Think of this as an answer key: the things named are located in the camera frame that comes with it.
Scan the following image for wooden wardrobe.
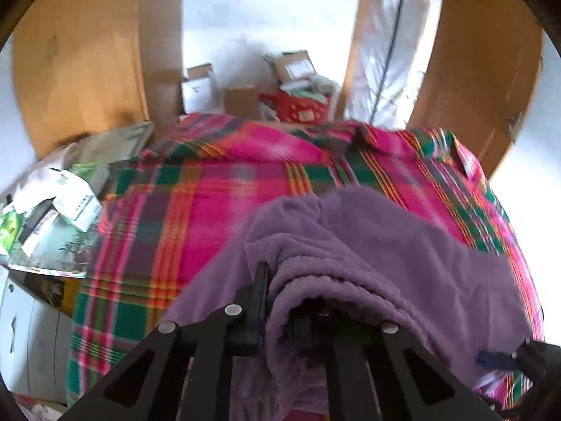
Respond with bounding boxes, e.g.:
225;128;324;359
12;0;183;157

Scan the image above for white open cardboard box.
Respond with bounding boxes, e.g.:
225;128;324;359
181;63;217;114

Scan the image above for brown cardboard box with label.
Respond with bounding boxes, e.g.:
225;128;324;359
263;51;316;84

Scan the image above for green wet wipes pack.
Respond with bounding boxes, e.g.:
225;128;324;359
0;211;22;256

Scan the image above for pink green plaid bedsheet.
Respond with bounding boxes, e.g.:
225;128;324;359
67;113;544;403

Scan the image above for plain brown cardboard box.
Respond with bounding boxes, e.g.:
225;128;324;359
223;86;261;121

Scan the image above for green white tissue box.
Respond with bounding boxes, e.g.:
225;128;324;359
52;170;102;232

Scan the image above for folding table with printed top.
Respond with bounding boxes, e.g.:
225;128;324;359
1;122;154;279

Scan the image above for wooden door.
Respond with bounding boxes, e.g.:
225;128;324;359
408;0;543;177

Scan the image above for white drawer cabinet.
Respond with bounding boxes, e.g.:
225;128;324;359
0;267;72;404

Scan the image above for black vertical pole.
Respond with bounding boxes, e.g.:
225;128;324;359
365;0;409;128

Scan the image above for purple fleece pants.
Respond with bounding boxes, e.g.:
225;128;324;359
165;186;533;420

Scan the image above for red patterned gift box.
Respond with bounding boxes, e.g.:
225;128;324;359
259;89;331;123

